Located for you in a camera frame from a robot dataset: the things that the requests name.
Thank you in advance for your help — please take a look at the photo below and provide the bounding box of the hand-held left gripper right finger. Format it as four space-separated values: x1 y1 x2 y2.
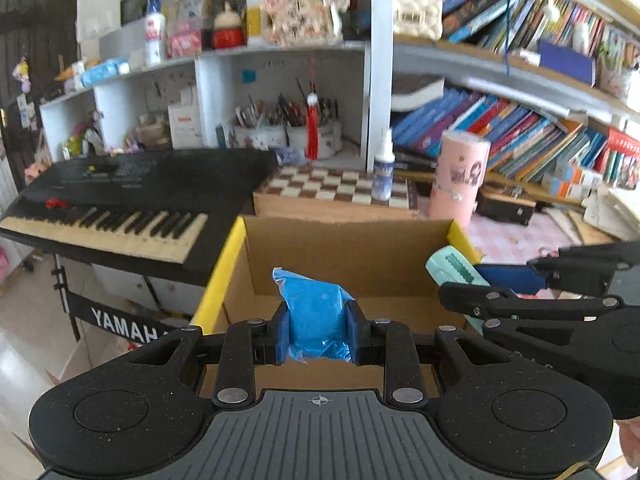
345 300 517 407

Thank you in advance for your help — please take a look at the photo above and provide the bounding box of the black picture frame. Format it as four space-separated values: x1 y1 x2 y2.
120 0 157 26

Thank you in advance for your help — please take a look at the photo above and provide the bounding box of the mint green packet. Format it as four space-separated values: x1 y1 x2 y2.
425 247 489 289

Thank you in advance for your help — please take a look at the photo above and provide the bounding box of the white pen holder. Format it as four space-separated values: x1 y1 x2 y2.
287 120 344 161
233 122 289 150

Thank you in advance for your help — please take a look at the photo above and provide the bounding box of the blue plastic packet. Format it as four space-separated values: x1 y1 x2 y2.
272 267 352 362

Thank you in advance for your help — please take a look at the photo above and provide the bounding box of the white quilted handbag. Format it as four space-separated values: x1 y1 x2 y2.
392 0 444 42

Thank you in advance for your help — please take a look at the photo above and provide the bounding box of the stack of papers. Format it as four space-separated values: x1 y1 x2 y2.
582 186 640 242

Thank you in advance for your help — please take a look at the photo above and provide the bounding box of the white wall bookshelf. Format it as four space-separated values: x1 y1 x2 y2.
369 0 640 206

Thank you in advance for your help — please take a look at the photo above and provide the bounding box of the wooden chessboard box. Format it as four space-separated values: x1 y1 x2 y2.
252 165 421 221

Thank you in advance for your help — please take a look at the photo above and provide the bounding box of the slanted row of books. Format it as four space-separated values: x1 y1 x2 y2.
391 87 640 197

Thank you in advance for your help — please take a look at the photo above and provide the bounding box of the blue wipes pack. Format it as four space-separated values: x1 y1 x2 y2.
80 57 131 86

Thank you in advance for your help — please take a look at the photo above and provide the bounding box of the yellow cardboard box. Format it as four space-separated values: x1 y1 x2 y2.
192 216 484 396

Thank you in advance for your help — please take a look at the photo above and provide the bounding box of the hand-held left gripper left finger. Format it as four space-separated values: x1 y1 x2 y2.
127 300 292 409

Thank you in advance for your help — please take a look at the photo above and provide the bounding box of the black keyboard stand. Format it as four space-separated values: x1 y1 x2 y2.
52 252 201 346

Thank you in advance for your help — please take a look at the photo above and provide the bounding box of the black electronic keyboard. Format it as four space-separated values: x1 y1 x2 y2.
0 147 279 287

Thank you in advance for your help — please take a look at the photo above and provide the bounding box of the red apple jar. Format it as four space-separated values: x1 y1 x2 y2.
211 2 247 51

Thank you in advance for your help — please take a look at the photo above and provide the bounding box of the dark wooden case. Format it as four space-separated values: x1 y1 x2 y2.
475 185 539 227

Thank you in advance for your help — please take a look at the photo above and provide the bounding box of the white jar yellow label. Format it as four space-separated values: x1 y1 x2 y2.
245 0 271 49

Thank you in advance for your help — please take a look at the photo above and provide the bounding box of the white cubby shelf unit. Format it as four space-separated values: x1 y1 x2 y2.
39 40 373 171

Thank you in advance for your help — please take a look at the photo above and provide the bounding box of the pink hanging ornament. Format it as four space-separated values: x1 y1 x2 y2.
262 0 351 49

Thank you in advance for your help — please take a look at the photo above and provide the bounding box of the small white spray bottle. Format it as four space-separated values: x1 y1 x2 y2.
372 129 396 205

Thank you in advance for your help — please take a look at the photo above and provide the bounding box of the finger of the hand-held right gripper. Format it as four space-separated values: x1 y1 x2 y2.
474 241 640 298
438 281 627 321

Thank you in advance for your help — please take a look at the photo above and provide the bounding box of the navy storage box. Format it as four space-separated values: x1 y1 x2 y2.
537 40 596 86

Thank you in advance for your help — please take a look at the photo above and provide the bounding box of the row of colourful books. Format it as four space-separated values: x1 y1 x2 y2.
435 0 640 96

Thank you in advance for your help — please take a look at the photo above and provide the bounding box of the white box red mark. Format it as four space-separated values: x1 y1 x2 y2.
167 102 204 150

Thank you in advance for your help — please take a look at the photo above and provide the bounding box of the white bottle red label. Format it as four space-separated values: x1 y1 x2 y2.
144 0 167 66

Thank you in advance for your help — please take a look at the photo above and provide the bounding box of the red tassel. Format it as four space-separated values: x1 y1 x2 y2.
304 92 321 161

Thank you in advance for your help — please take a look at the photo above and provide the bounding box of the pink cylinder container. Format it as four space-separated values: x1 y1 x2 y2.
427 130 491 229

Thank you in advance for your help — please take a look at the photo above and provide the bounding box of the dark brown door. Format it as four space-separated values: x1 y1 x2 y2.
0 0 81 191

